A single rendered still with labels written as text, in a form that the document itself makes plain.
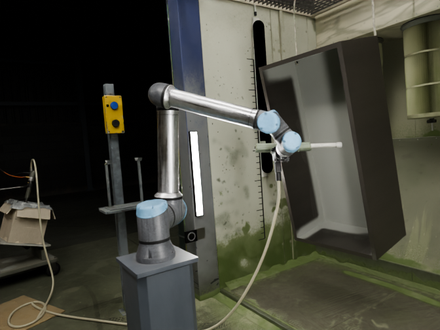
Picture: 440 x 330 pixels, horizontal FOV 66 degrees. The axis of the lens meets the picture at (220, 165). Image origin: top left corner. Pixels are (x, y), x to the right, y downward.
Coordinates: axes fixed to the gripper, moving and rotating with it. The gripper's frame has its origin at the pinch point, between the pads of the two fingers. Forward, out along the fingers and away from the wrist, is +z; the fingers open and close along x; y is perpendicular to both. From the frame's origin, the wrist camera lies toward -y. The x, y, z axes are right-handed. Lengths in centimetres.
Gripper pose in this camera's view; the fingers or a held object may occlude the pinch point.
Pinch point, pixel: (276, 152)
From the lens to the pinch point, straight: 194.3
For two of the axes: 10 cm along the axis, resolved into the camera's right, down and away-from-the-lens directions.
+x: 10.0, -0.4, 0.3
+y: 0.4, 9.9, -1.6
